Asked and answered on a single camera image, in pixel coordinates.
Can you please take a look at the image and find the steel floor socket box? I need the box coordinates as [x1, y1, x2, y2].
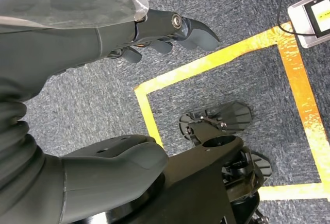
[287, 0, 330, 49]

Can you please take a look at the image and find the clear plastic left hand cover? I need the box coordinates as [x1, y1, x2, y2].
[0, 0, 150, 29]

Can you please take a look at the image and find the yellow floor tape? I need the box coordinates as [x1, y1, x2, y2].
[134, 22, 330, 202]

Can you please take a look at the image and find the thin black socket cable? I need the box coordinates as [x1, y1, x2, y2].
[276, 0, 318, 38]

